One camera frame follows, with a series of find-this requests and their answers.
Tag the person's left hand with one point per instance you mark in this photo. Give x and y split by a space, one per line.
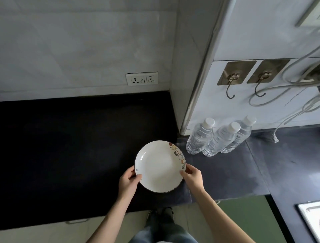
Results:
127 185

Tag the person's right hand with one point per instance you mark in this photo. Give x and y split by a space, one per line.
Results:
195 181

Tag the white plate colourful square print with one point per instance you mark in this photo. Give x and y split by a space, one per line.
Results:
160 165

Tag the light green kitchen cabinet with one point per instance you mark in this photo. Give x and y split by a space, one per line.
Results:
240 220

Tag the person's left forearm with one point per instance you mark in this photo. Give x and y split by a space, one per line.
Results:
110 220

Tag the person's right forearm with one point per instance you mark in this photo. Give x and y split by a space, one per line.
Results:
222 217

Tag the person's left shoe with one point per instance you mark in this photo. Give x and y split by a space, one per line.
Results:
151 216

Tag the person's blue jeans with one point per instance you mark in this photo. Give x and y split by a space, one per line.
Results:
162 232

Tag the stainless steel sink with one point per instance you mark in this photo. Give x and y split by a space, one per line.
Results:
311 220

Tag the white wall power socket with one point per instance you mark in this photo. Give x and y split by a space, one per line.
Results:
142 78

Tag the metal wall corner trim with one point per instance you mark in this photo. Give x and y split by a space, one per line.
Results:
205 70

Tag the adhesive metal wall hook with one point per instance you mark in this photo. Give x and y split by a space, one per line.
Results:
235 70
268 68

